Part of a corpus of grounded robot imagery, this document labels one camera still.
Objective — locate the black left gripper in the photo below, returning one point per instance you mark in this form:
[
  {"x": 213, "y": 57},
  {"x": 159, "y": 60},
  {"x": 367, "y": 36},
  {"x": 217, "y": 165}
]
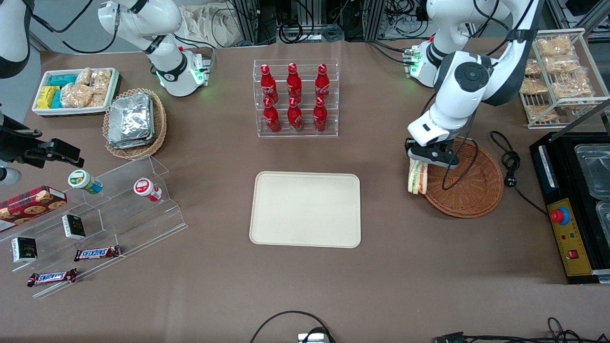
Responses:
[{"x": 407, "y": 145}]

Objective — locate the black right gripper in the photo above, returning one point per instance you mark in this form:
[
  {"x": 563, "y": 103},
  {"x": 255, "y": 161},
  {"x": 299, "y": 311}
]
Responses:
[{"x": 15, "y": 144}]

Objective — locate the triangular sandwich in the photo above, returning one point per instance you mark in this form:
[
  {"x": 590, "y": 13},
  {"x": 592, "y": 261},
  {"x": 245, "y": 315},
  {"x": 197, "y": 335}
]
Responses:
[{"x": 417, "y": 178}]

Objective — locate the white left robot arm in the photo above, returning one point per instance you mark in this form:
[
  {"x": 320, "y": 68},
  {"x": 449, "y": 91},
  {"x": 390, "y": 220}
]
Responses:
[{"x": 469, "y": 76}]

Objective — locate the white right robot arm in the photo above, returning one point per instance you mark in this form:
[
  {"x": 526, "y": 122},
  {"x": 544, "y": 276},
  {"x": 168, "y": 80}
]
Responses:
[{"x": 143, "y": 19}]

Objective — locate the brown wicker basket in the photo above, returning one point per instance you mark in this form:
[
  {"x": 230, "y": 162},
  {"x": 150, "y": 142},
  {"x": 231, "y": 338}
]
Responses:
[{"x": 476, "y": 190}]

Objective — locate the light woven basket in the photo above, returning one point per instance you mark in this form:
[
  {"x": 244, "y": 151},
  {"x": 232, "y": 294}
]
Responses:
[{"x": 159, "y": 124}]

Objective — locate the cream plastic tray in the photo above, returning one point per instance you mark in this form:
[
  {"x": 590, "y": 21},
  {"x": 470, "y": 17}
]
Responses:
[{"x": 305, "y": 209}]

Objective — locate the green lid yogurt cup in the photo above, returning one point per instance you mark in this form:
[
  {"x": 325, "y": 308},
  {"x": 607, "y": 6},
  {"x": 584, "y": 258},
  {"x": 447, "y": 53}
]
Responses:
[{"x": 83, "y": 181}]

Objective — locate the white plastic bin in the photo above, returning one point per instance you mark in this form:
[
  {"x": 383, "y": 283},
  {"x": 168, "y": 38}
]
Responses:
[{"x": 71, "y": 111}]

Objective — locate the teal snack packet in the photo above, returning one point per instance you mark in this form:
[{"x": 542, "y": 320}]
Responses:
[
  {"x": 63, "y": 80},
  {"x": 56, "y": 100}
]

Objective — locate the yellow snack packet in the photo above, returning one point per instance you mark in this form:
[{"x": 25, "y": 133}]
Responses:
[{"x": 45, "y": 97}]

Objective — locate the red cookie box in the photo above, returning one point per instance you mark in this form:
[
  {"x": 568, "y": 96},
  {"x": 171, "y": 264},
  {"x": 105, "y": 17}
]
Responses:
[{"x": 28, "y": 205}]

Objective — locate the clear rice cracker bag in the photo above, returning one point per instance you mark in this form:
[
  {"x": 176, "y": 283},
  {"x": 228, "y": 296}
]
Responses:
[
  {"x": 84, "y": 76},
  {"x": 97, "y": 100},
  {"x": 76, "y": 95},
  {"x": 101, "y": 80}
]

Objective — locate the small black box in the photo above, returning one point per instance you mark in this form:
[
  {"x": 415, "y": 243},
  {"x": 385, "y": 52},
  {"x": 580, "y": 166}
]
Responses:
[
  {"x": 74, "y": 226},
  {"x": 24, "y": 250}
]

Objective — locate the silver foil packet stack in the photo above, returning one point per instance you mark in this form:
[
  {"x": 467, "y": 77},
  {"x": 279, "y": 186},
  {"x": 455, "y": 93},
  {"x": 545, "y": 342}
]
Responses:
[{"x": 131, "y": 121}]

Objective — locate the clear acrylic stepped stand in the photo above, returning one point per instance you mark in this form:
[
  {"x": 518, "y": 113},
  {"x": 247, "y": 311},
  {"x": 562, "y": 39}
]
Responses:
[{"x": 119, "y": 219}]

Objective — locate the red lid yogurt cup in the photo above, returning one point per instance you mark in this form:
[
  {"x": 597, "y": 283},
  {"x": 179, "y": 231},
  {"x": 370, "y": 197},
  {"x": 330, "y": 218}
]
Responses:
[{"x": 145, "y": 188}]

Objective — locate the red cola bottle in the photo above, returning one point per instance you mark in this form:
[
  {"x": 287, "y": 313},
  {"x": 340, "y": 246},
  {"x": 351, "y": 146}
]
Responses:
[
  {"x": 294, "y": 83},
  {"x": 322, "y": 83},
  {"x": 271, "y": 119},
  {"x": 320, "y": 118},
  {"x": 268, "y": 85},
  {"x": 295, "y": 118}
]

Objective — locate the clear acrylic bottle rack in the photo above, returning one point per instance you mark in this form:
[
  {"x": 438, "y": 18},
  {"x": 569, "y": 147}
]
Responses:
[{"x": 307, "y": 133}]

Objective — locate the Snickers chocolate bar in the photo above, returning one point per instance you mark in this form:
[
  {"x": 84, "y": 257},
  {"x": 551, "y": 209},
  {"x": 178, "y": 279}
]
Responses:
[
  {"x": 52, "y": 277},
  {"x": 97, "y": 253}
]

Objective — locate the bagged fried snack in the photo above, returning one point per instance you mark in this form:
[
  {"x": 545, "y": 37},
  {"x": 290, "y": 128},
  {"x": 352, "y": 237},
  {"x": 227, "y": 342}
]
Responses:
[
  {"x": 572, "y": 86},
  {"x": 533, "y": 86},
  {"x": 554, "y": 46},
  {"x": 533, "y": 68},
  {"x": 561, "y": 65},
  {"x": 539, "y": 112}
]

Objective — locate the steel food pan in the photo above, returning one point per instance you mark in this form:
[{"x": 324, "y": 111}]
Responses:
[
  {"x": 595, "y": 171},
  {"x": 604, "y": 219}
]

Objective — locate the black machine yellow panel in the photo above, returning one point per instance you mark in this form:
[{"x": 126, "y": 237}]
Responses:
[{"x": 572, "y": 247}]

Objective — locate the white cloth bag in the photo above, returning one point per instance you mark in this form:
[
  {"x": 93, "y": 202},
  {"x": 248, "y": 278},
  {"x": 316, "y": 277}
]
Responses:
[{"x": 209, "y": 26}]

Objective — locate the small silver device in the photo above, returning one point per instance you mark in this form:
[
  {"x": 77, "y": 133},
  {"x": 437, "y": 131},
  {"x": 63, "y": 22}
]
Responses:
[{"x": 312, "y": 338}]

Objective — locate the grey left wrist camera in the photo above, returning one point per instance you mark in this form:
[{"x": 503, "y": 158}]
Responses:
[{"x": 433, "y": 156}]

